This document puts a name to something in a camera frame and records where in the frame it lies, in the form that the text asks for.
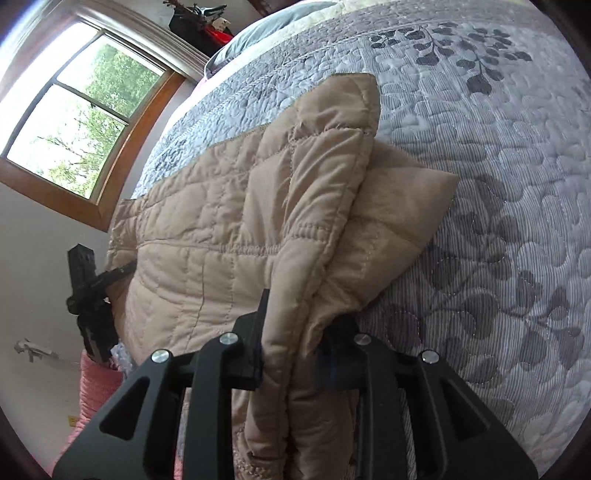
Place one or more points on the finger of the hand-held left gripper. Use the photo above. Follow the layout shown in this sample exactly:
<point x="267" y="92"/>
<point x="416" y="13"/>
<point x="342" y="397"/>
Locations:
<point x="117" y="273"/>

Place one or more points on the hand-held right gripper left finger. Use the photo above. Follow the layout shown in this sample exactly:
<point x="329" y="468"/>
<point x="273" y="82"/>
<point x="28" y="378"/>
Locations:
<point x="251" y="355"/>

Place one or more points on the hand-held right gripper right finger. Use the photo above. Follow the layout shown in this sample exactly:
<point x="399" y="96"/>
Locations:
<point x="337" y="369"/>

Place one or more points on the beige quilted jacket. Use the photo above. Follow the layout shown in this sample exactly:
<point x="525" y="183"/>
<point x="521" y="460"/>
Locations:
<point x="221" y="240"/>

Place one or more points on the large wooden-framed window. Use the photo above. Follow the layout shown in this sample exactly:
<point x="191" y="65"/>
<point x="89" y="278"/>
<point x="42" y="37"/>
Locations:
<point x="78" y="115"/>

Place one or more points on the grey quilted bedspread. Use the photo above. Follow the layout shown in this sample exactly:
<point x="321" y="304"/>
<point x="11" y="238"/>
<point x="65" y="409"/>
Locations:
<point x="485" y="194"/>

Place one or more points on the plain cream curtain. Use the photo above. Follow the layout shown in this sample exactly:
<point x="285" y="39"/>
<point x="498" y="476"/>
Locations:
<point x="152" y="34"/>

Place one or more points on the red bag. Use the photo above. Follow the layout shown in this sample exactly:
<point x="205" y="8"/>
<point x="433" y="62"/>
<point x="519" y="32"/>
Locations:
<point x="217" y="34"/>

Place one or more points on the wooden coat rack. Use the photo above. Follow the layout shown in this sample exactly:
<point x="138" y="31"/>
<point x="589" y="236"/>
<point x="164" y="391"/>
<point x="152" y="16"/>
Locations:
<point x="178" y="3"/>

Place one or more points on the grey-blue pillow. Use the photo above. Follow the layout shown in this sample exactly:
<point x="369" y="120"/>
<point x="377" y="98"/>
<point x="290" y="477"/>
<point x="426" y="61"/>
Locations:
<point x="263" y="34"/>

